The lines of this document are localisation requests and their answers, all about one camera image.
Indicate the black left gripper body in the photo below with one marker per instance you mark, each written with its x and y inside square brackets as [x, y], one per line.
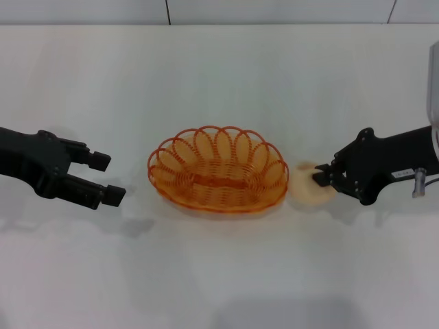
[31, 157]

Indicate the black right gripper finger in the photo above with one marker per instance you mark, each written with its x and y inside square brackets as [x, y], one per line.
[324, 180]
[327, 167]

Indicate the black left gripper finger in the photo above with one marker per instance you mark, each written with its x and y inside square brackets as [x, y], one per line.
[99, 161]
[111, 196]

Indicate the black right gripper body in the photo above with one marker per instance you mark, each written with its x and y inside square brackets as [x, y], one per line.
[377, 157]

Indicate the beige round bread bun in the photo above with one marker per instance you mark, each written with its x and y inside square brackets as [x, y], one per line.
[305, 188]

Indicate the orange woven plastic basket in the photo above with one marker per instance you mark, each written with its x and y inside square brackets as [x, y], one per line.
[219, 181]

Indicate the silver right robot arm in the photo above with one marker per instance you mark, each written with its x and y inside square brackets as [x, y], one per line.
[433, 85]

